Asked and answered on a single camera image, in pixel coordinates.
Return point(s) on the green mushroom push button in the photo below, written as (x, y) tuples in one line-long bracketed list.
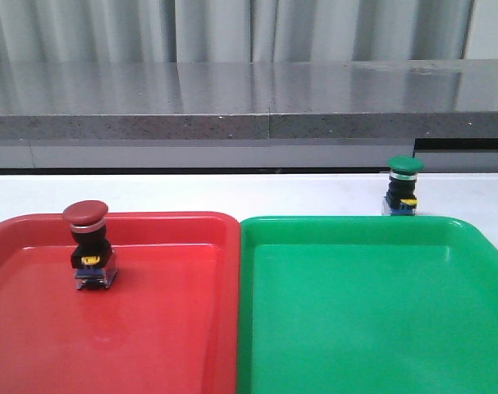
[(400, 199)]

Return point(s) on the red mushroom push button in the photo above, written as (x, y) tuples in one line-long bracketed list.
[(94, 260)]

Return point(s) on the grey stone counter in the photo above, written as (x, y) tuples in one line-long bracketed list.
[(85, 117)]

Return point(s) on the green plastic tray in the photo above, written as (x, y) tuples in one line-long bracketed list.
[(367, 305)]

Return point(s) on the red plastic tray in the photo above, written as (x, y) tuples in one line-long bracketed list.
[(168, 323)]

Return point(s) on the grey pleated curtain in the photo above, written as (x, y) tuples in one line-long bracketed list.
[(232, 31)]

